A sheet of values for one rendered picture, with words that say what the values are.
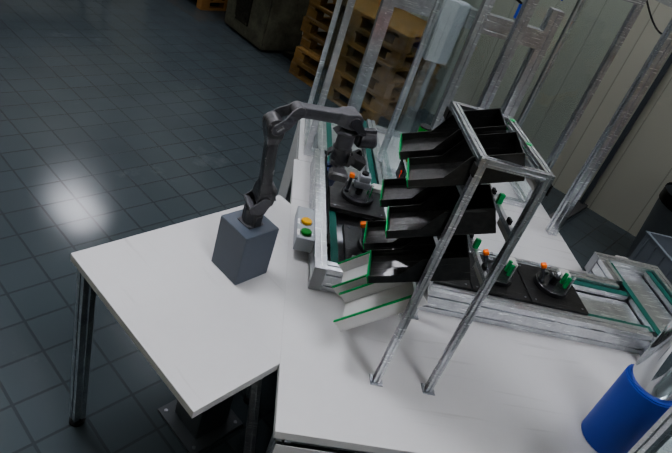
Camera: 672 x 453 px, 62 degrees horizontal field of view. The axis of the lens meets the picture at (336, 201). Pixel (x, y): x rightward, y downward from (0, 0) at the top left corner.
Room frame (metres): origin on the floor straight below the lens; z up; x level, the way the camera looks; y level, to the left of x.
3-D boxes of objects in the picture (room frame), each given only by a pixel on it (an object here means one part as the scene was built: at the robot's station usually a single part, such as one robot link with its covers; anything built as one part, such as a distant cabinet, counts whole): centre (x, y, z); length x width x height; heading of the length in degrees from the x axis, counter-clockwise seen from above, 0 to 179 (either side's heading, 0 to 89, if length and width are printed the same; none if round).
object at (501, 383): (1.82, -0.58, 0.85); 1.50 x 1.41 x 0.03; 12
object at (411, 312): (1.40, -0.34, 1.26); 0.36 x 0.21 x 0.80; 12
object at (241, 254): (1.51, 0.25, 0.96); 0.14 x 0.14 x 0.20; 56
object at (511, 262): (1.84, -0.68, 1.01); 0.24 x 0.24 x 0.13; 12
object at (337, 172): (1.64, 0.04, 1.33); 0.19 x 0.06 x 0.08; 12
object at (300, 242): (1.77, 0.08, 0.93); 0.21 x 0.07 x 0.06; 12
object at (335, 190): (2.06, -0.08, 0.96); 0.24 x 0.24 x 0.02; 12
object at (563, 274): (1.89, -0.92, 1.01); 0.24 x 0.24 x 0.13; 12
